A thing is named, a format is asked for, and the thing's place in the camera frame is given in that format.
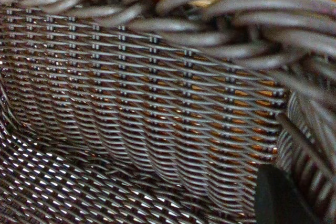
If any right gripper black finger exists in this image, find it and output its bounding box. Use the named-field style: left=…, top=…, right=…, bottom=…
left=254, top=164, right=320, bottom=224

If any dark brown woven basket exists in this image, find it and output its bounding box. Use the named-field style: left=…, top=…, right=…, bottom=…
left=0, top=0, right=336, bottom=224

